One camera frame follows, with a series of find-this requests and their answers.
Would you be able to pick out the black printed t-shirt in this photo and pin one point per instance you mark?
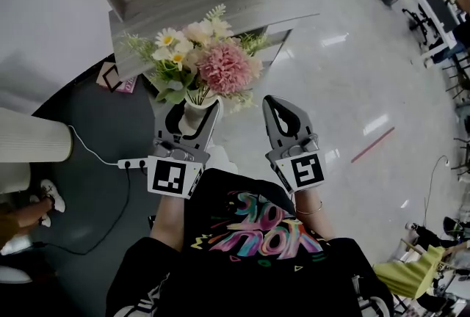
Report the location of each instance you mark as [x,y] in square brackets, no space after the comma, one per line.
[257,264]

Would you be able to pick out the white ceramic vase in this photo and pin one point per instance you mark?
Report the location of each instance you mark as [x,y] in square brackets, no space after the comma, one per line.
[192,117]

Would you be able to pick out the pink and white flowers bouquet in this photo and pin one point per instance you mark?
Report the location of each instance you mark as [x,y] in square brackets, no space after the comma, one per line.
[224,68]

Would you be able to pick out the grey wooden table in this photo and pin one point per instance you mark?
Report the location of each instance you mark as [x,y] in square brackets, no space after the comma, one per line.
[264,7]

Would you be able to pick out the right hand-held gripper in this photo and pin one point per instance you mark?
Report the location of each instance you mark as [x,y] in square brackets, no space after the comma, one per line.
[306,170]

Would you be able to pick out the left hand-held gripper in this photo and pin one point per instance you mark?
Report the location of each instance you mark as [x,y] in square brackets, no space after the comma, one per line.
[167,178]

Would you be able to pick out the black office chair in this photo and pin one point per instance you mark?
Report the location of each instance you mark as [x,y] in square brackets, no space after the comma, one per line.
[418,20]

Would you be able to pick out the pink book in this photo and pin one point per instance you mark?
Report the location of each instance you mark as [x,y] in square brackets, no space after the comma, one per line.
[130,85]

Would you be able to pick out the person's right forearm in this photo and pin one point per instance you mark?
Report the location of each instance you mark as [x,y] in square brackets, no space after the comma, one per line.
[314,224]

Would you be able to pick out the person's left forearm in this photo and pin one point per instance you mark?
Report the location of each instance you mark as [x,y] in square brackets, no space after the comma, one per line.
[167,224]

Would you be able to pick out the beige ribbed sofa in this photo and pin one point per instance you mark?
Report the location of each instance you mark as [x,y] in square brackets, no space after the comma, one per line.
[29,135]

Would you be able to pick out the dark grey round rug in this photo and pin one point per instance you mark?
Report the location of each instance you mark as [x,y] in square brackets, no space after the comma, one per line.
[103,132]

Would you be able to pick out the yellow-green cloth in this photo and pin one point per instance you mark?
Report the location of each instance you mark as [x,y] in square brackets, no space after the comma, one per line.
[407,275]

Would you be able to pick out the white power strip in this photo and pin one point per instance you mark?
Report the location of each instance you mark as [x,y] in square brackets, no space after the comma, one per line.
[132,163]

